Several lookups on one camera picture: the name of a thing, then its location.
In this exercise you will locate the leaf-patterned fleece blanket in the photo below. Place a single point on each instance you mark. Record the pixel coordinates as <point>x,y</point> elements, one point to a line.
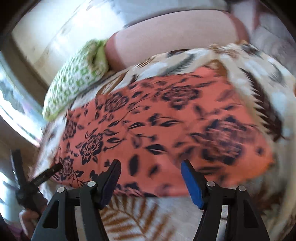
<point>266,89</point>

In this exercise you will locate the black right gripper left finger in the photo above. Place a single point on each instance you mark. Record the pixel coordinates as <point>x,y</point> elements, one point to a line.
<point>58,221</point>

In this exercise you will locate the person's left hand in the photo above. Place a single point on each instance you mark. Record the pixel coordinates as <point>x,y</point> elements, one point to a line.
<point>28,220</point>

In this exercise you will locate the patterned glass window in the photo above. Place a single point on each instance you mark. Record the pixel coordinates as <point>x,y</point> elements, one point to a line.
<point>18,107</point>

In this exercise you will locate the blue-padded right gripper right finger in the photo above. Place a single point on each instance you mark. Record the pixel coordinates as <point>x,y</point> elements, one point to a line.
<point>243,219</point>

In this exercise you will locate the grey striped cloth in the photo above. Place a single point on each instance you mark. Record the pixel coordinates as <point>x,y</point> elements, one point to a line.
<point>280,49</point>

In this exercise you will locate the pink bolster pillow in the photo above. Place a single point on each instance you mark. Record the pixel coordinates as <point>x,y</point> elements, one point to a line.
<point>170,32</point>

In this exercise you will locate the grey pillow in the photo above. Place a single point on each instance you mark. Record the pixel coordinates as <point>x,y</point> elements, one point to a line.
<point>132,12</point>

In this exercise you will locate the orange floral garment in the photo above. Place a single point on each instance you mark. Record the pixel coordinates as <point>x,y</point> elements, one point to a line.
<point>152,125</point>

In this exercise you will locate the green white patterned pillow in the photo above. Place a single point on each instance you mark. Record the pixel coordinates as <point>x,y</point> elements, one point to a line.
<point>86,67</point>

